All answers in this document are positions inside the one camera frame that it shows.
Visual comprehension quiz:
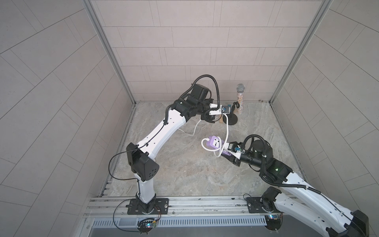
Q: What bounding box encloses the white power cord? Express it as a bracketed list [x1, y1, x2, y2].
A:
[177, 114, 230, 158]

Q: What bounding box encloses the purple power strip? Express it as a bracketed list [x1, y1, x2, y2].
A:
[204, 136, 232, 157]

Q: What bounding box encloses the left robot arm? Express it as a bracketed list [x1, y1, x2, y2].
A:
[125, 75, 226, 214]

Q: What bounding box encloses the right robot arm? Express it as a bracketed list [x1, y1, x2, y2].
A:
[207, 134, 370, 237]

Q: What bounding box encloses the glitter microphone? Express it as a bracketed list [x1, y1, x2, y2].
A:
[236, 84, 245, 115]

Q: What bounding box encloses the right circuit board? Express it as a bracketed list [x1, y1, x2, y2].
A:
[265, 214, 282, 232]

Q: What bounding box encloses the circuit board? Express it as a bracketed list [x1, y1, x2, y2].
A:
[265, 214, 282, 232]
[137, 218, 157, 234]

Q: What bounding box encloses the left circuit board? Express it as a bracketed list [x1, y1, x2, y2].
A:
[137, 218, 157, 234]

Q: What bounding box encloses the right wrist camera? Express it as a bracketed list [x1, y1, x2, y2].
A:
[229, 142, 242, 153]

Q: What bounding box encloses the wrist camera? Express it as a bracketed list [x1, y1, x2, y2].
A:
[229, 142, 242, 153]
[221, 105, 231, 114]

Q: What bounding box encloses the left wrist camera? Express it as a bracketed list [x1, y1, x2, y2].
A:
[221, 105, 231, 114]

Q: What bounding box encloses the aluminium mounting rail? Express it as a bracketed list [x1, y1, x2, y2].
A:
[84, 195, 268, 218]

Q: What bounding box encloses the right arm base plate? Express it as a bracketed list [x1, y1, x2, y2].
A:
[244, 197, 280, 214]

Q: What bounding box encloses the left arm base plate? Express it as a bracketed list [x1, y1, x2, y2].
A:
[126, 198, 169, 215]

